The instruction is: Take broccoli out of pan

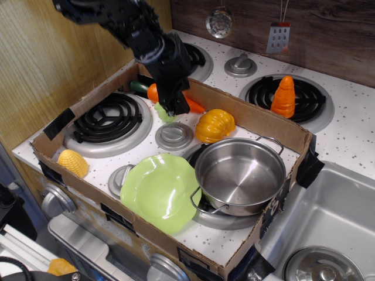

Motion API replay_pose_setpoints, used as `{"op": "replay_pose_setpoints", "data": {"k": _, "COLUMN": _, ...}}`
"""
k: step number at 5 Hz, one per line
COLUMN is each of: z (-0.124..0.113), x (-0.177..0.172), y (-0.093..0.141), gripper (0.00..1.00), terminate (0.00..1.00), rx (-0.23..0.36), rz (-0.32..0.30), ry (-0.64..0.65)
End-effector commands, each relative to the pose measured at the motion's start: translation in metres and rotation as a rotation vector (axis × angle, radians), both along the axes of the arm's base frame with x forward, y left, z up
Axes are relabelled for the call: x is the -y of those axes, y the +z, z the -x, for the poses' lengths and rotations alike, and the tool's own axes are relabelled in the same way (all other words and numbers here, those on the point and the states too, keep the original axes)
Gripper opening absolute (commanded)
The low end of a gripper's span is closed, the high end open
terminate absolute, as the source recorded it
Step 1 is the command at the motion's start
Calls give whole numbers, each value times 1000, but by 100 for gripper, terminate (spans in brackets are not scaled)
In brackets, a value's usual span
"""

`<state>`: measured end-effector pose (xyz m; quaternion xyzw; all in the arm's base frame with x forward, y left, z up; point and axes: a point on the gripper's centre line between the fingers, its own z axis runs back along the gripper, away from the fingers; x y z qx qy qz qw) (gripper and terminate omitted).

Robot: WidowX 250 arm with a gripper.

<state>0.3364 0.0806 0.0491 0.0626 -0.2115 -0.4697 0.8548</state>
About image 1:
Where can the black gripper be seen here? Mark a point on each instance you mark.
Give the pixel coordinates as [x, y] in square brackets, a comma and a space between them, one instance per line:
[170, 70]

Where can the green toy broccoli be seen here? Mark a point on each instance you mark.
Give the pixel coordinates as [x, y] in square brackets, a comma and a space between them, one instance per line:
[163, 115]

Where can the stainless steel pan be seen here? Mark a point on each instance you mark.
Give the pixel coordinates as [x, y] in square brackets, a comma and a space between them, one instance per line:
[238, 176]

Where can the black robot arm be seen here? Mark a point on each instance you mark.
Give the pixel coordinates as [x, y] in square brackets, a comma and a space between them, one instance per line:
[136, 26]

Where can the orange toy carrot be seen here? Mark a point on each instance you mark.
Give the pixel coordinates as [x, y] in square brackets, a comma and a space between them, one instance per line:
[151, 93]

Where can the centre grey stove knob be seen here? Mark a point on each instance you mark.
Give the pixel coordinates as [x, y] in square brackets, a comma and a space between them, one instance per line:
[174, 136]

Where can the grey stove knob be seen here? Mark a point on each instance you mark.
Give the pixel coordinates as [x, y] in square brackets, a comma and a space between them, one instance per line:
[117, 179]
[240, 67]
[174, 136]

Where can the back left coil burner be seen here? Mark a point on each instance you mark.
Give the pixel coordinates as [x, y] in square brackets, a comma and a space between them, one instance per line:
[201, 62]

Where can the coil burner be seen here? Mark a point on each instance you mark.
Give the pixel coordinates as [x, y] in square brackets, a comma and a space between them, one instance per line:
[201, 62]
[204, 214]
[115, 125]
[314, 108]

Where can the orange toy pumpkin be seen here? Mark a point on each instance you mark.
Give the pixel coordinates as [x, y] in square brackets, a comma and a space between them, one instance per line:
[214, 125]

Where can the front left coil burner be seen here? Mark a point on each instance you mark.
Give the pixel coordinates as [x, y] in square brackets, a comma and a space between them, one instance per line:
[115, 125]

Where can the back grey stove knob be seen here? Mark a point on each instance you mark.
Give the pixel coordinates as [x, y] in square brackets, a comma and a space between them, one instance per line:
[240, 67]

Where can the green plastic plate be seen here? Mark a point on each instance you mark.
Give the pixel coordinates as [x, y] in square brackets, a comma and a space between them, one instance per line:
[162, 190]

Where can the hanging round strainer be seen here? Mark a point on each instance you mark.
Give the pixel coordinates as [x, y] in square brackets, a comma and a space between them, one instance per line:
[220, 21]

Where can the front grey stove knob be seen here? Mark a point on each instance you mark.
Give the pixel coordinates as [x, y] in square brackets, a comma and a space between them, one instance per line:
[117, 179]

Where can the orange toy cone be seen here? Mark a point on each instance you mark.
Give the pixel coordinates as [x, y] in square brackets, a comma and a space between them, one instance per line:
[283, 102]

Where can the yellow toy corn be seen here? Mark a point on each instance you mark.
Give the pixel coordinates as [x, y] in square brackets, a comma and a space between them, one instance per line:
[74, 162]

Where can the front right coil burner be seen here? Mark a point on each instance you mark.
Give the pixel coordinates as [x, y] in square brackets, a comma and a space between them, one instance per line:
[204, 214]

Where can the hanging metal spatula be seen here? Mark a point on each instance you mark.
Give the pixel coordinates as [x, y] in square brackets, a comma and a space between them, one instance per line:
[278, 38]

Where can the back right coil burner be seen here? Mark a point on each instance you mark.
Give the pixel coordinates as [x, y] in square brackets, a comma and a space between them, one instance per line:
[314, 108]

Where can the left oven front knob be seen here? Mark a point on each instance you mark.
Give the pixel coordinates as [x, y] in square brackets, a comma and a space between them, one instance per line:
[56, 202]

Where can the oven knob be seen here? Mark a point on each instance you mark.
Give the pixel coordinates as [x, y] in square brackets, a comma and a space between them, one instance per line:
[56, 202]
[162, 268]

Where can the middle oven front knob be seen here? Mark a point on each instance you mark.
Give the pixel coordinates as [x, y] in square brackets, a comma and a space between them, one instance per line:
[162, 268]

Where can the cardboard fence box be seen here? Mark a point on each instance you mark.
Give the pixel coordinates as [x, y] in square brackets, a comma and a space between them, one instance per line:
[197, 265]

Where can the steel sink basin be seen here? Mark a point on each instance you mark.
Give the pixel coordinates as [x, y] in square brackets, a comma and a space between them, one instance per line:
[336, 211]

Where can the orange toy bottom left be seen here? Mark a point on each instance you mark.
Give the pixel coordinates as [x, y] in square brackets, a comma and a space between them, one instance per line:
[60, 267]

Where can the sink drain strainer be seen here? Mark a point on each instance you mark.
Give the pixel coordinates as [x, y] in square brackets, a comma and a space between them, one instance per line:
[320, 263]

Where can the grey oven door handle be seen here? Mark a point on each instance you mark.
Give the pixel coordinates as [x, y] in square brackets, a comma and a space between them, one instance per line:
[101, 253]

